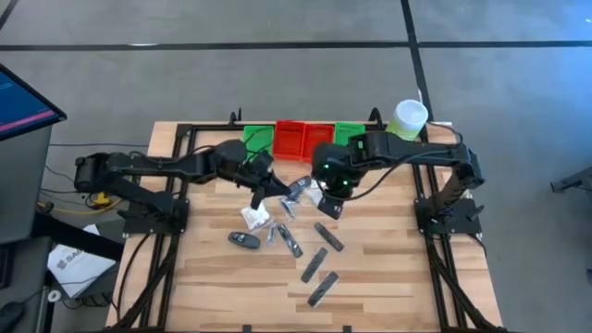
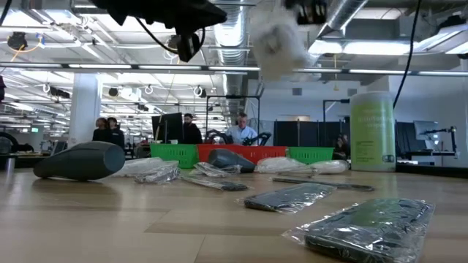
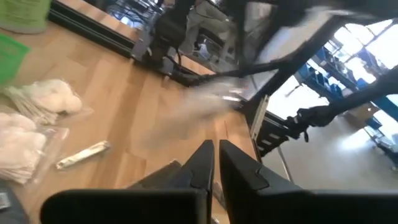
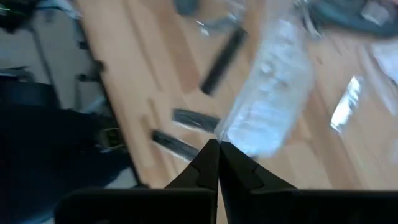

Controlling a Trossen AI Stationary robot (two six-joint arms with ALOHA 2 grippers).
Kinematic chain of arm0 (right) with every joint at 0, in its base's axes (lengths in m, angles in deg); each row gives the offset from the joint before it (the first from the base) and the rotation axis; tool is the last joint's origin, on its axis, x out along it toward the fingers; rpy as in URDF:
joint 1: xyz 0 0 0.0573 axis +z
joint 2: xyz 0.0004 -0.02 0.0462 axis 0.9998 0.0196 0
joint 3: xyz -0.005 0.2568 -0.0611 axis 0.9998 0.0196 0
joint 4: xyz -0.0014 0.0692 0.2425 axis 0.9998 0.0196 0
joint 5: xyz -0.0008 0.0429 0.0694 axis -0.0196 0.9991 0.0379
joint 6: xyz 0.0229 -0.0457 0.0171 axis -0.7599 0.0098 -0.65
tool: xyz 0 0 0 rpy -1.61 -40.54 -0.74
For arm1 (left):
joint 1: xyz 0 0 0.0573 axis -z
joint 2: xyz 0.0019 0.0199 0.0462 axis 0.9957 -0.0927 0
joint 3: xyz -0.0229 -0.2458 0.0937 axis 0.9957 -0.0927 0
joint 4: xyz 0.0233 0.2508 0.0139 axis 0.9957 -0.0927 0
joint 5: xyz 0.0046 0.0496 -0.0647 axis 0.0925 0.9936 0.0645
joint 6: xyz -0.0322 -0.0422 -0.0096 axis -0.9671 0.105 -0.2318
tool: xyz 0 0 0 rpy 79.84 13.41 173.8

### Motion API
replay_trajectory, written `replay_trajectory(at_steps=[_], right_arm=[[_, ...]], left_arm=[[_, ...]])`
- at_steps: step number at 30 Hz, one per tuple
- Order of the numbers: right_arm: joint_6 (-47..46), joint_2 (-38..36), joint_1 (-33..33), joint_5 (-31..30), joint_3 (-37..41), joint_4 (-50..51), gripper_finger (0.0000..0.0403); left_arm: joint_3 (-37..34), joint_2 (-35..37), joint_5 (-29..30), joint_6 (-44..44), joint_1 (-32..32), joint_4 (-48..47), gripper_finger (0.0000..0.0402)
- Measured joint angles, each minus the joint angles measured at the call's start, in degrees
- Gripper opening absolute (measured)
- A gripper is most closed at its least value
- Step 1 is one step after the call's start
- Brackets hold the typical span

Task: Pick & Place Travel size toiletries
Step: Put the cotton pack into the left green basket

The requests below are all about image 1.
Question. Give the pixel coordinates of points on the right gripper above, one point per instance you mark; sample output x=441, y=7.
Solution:
x=340, y=192

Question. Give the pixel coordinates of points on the white tape roll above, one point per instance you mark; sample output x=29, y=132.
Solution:
x=50, y=295

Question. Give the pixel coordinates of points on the cotton swabs bag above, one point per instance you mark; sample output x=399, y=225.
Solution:
x=315, y=193
x=255, y=217

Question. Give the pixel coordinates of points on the red plastic basket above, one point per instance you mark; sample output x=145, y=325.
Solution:
x=319, y=136
x=289, y=139

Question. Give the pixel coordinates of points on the green plastic basket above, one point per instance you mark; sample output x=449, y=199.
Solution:
x=344, y=131
x=253, y=136

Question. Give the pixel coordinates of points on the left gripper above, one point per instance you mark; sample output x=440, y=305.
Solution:
x=256, y=171

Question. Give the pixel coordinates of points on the blue screen computer monitor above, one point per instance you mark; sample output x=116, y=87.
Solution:
x=23, y=104

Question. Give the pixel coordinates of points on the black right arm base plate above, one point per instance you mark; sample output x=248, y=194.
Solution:
x=462, y=226

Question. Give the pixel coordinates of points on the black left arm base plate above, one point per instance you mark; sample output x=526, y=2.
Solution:
x=139, y=224

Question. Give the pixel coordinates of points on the black comb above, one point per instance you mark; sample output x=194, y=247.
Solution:
x=290, y=241
x=323, y=289
x=314, y=265
x=329, y=237

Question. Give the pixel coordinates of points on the black desk bar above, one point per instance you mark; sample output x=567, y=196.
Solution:
x=78, y=240

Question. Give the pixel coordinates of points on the black stand leg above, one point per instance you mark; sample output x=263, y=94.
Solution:
x=573, y=180

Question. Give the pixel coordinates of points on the black computer mouse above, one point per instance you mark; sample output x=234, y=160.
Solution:
x=10, y=315

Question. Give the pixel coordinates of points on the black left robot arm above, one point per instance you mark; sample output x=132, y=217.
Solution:
x=152, y=163

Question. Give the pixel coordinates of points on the black aluminium table frame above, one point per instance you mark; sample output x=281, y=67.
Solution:
x=183, y=130

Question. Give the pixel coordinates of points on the dark grey deodorant bottle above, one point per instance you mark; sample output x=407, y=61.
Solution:
x=243, y=240
x=299, y=186

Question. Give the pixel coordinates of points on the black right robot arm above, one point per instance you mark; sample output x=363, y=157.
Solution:
x=416, y=150

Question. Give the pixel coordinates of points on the green disinfecting wipes canister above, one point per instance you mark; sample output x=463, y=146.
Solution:
x=407, y=118

